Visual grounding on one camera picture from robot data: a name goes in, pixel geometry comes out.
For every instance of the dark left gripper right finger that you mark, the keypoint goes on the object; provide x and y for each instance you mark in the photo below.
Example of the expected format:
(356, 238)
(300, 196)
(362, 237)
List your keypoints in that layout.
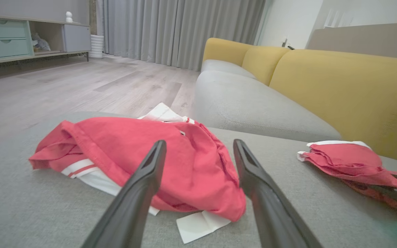
(267, 203)

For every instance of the grey and teal cabinet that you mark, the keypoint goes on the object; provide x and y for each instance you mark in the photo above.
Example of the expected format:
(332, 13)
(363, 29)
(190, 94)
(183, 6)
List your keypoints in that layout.
(47, 27)

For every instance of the large grey sofa seat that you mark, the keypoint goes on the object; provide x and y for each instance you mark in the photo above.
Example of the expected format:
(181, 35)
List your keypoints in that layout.
(29, 206)

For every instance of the white ribbed cylinder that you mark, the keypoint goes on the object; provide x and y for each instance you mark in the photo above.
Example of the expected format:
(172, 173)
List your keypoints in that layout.
(96, 46)

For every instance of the grey pleated curtain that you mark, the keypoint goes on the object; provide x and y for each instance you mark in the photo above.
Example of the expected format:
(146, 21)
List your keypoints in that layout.
(184, 31)

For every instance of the medium yellow sofa back cushion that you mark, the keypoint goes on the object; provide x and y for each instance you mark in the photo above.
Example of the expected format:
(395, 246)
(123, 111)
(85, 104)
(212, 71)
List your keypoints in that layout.
(264, 62)

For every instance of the red and white jersey garment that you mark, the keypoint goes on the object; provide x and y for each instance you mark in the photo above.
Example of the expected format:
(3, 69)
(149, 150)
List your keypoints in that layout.
(191, 165)

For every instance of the short grey sofa seat cushion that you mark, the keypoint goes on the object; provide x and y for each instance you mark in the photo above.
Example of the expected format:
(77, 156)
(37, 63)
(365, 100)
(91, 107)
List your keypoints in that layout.
(222, 66)

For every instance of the small white figurine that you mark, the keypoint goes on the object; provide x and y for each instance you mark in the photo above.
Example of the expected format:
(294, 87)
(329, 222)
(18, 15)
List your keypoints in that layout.
(69, 17)

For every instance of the small yellow sofa back cushion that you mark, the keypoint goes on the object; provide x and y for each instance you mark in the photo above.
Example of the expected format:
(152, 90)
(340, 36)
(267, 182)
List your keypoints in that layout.
(222, 50)

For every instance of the grey plush toy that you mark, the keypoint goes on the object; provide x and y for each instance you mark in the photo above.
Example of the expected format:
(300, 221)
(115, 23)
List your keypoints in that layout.
(40, 43)

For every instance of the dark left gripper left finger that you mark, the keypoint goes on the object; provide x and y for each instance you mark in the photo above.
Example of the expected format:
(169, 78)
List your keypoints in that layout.
(136, 199)

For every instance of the large yellow sofa back cushion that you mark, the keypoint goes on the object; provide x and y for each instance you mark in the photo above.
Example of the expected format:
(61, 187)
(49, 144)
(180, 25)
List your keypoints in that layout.
(357, 96)

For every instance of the long grey sofa seat cushion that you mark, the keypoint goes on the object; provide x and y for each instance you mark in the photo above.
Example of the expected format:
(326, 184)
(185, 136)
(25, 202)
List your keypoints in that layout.
(246, 103)

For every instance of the red white-trimmed garment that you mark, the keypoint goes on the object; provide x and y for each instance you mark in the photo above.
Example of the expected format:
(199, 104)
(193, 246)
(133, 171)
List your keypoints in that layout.
(346, 158)

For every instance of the grey cabinet door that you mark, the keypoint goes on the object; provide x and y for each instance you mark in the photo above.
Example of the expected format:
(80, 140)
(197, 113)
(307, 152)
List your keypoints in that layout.
(76, 38)

